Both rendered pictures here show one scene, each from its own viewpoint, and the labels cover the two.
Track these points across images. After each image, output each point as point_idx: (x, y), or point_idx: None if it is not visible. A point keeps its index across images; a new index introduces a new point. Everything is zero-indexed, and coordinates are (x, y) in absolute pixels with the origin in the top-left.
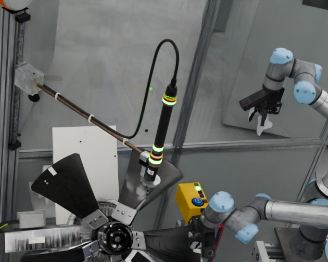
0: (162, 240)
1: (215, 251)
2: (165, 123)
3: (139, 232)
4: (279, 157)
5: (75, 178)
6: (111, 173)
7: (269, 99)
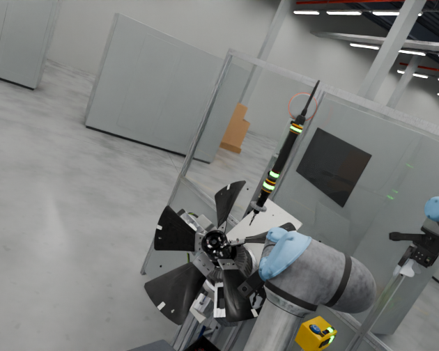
0: (241, 281)
1: (249, 292)
2: (283, 148)
3: (236, 267)
4: None
5: (232, 194)
6: None
7: (423, 243)
